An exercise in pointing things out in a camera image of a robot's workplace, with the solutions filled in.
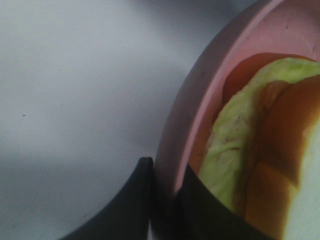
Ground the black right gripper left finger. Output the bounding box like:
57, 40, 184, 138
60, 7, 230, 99
63, 157, 153, 240

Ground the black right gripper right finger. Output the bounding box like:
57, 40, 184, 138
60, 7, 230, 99
150, 166, 270, 240

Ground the white bread sandwich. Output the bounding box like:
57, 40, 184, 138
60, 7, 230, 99
189, 53, 320, 240

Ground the pink round plate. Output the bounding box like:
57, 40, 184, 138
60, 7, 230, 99
154, 0, 320, 199

